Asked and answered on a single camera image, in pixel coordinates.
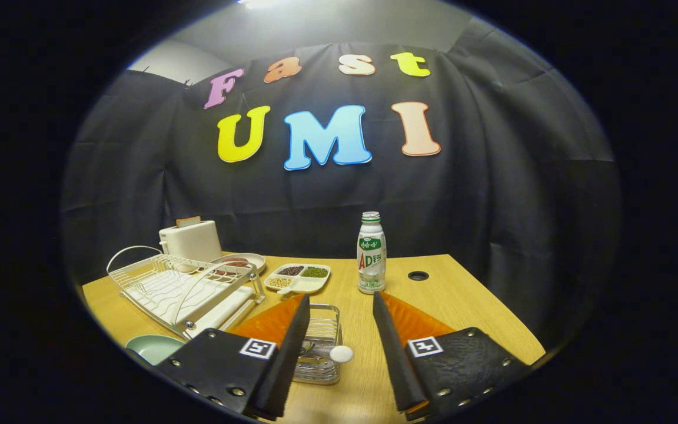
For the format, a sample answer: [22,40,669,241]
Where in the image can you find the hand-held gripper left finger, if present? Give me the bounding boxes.
[154,293,311,422]

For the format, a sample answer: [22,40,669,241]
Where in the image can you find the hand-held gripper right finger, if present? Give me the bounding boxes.
[372,291,533,422]

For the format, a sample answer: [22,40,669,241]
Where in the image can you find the metal wire basket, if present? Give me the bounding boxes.
[292,303,344,386]

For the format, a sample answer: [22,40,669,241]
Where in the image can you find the spoon with checked handle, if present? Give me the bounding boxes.
[299,342,354,364]

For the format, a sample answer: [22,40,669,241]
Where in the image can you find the white wire dish rack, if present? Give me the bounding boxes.
[107,246,267,340]

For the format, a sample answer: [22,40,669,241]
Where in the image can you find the pale green plate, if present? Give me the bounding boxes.
[125,334,185,367]

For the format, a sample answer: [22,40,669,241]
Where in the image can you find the beige plate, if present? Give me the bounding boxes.
[210,253,267,276]

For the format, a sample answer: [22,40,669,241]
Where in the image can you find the white divided snack tray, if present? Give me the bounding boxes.
[264,263,332,295]

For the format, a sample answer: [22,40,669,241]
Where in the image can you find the white drip tray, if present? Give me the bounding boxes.
[124,268,254,339]

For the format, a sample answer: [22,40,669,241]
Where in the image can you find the white drink bottle green cap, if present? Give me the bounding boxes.
[357,211,387,294]

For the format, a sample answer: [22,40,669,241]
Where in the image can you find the white toaster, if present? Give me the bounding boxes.
[159,220,223,264]

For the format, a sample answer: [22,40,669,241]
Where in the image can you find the black backdrop cloth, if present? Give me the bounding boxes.
[59,18,621,354]

